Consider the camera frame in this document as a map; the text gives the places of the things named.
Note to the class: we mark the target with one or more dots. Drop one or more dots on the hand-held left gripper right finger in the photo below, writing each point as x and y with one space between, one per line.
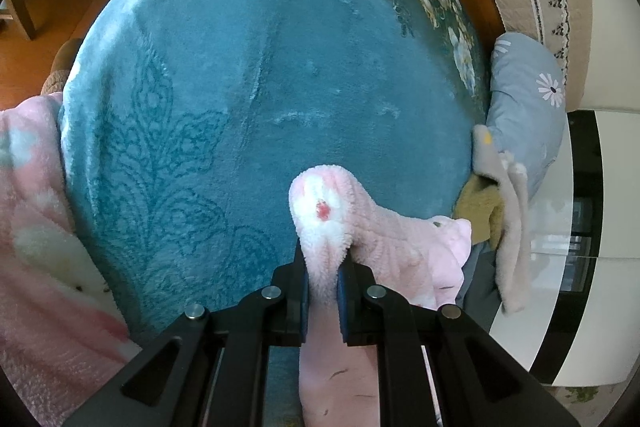
342 307

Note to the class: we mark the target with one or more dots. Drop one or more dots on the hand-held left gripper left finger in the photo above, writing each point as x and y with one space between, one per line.
303 312

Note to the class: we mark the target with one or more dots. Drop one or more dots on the pink fleece garment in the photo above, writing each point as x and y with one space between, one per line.
400 242

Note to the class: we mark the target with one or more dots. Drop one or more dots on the grey garment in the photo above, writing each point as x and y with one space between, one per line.
480 277

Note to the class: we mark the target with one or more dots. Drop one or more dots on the mustard yellow knitted garment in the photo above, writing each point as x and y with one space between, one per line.
477 212

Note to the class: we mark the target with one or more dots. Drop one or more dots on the beige fleece garment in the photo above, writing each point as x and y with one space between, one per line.
510 232

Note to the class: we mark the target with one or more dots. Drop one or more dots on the white glossy wardrobe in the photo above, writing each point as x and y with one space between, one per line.
550 317

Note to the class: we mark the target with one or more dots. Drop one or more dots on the pink blanket with white flowers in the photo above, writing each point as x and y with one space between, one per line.
45 282

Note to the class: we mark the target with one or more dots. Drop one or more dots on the teal floral plush blanket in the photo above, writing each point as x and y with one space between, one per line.
250 57

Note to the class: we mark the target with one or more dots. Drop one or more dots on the grey-blue daisy print quilt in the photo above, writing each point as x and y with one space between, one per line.
525 82

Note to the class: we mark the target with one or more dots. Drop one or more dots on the brown round object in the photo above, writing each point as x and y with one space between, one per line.
62 67

